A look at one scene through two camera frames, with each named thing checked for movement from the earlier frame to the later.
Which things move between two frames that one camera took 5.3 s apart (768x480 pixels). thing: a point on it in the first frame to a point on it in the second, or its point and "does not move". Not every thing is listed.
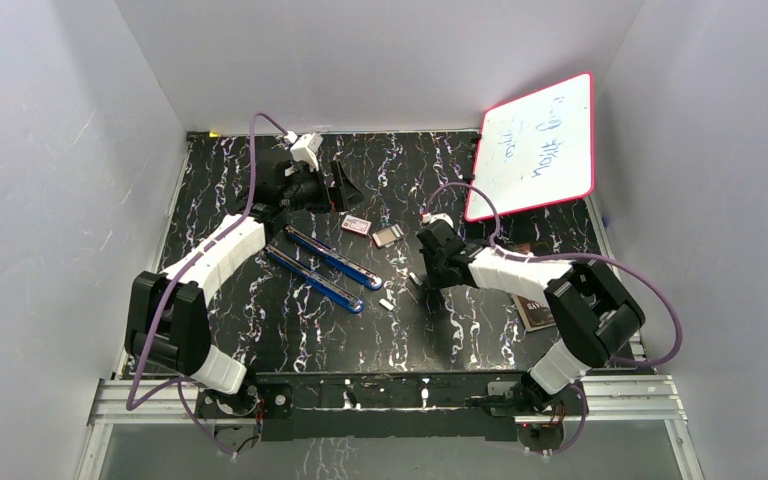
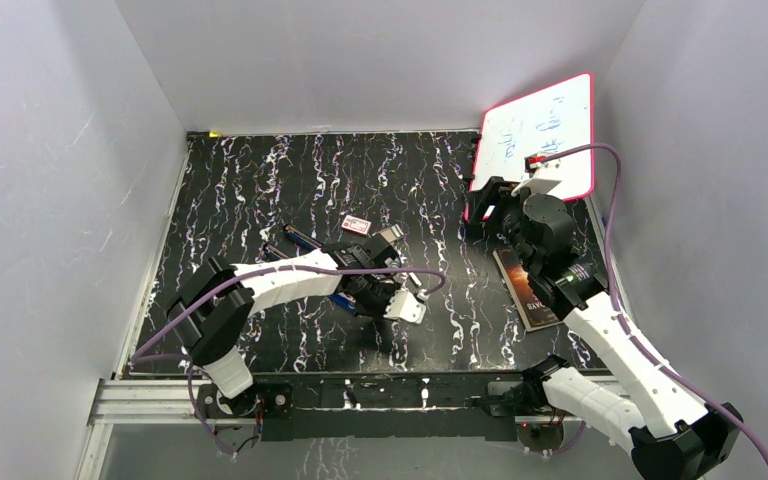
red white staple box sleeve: (356, 225) does not move
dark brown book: (534, 313) does not move
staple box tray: (387, 235) does not move
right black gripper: (433, 281) to (497, 193)
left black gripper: (342, 198) to (379, 312)
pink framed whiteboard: (535, 151) does not move
